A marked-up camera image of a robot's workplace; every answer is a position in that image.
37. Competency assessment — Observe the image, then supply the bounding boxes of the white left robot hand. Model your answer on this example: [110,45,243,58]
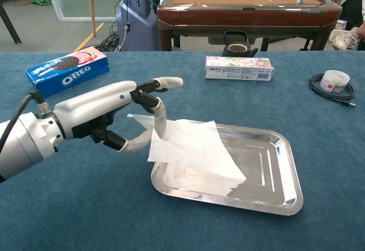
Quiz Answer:
[52,76,184,152]

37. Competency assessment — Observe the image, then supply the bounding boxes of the white paper sheet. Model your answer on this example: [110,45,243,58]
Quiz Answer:
[127,113,247,197]

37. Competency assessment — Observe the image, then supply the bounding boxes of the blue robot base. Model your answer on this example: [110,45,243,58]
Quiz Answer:
[115,0,159,52]

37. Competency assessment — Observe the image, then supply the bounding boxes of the silver metal tray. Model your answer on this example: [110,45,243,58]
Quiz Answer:
[150,123,304,216]

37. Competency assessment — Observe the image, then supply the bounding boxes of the blue Oreo cookie box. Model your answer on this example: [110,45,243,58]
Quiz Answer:
[25,46,111,99]

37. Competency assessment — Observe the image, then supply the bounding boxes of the wooden pole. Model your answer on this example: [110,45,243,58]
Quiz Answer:
[87,0,98,37]

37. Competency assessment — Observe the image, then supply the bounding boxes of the blue table cloth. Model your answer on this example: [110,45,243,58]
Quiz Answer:
[0,50,365,251]

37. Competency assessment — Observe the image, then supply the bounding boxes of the black slanted table leg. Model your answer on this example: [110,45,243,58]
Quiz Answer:
[0,2,22,46]

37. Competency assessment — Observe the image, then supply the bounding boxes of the floral toothpaste box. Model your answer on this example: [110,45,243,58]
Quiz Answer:
[204,56,275,82]

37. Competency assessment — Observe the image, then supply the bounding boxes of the brown mahjong table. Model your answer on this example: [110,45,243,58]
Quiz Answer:
[156,0,343,52]

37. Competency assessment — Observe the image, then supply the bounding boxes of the small clear round container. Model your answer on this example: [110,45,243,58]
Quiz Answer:
[319,70,351,94]

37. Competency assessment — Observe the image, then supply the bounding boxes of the person black trouser leg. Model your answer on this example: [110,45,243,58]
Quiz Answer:
[340,0,365,32]

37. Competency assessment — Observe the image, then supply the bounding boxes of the tangled black floor cables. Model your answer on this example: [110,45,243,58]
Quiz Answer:
[96,19,126,52]

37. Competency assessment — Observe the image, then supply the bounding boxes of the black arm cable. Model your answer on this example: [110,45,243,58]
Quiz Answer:
[0,91,47,149]

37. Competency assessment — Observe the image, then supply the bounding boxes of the coiled black usb cable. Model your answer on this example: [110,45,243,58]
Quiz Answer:
[307,73,356,109]

